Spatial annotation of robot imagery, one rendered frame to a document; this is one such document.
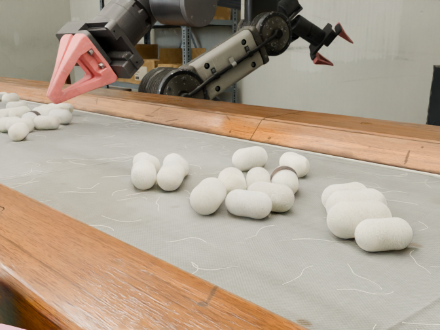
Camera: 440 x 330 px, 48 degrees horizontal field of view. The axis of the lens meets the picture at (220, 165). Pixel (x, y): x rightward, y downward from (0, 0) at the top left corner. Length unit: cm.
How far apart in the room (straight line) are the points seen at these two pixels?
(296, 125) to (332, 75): 233
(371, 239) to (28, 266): 17
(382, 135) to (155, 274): 35
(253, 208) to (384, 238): 8
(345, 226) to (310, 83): 270
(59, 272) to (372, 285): 14
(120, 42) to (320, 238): 37
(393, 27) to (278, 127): 214
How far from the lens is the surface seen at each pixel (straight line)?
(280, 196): 32
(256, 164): 43
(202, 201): 31
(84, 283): 19
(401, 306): 23
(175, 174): 37
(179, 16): 59
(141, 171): 37
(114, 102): 80
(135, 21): 62
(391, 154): 48
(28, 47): 549
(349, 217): 28
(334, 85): 287
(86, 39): 59
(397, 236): 28
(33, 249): 23
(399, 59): 265
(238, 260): 26
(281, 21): 127
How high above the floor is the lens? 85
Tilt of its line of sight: 14 degrees down
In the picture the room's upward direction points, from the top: straight up
